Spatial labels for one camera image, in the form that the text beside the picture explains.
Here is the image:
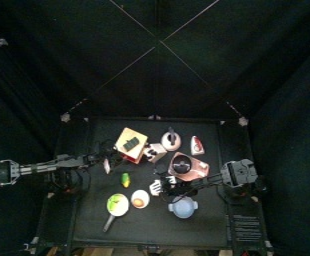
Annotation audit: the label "white plate with sushi piece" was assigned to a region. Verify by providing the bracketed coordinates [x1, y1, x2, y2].
[130, 189, 151, 210]

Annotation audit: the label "yellow green toy corn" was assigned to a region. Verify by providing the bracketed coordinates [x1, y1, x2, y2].
[121, 172, 133, 189]

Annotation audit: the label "wooden toy box yellow top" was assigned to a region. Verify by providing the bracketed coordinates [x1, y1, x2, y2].
[114, 127, 150, 165]

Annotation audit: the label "blue toy pot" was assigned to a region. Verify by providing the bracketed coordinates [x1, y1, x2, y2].
[167, 196, 200, 220]

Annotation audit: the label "small white toy cube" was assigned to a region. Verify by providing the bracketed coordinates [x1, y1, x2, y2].
[143, 143, 169, 164]

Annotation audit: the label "toy frying pan green food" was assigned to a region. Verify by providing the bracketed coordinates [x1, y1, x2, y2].
[102, 193, 131, 233]

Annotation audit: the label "white red toy iron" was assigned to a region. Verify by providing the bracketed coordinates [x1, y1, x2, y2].
[189, 135, 206, 156]

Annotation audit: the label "white text label sticker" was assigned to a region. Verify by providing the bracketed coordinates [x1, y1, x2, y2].
[232, 213, 262, 244]

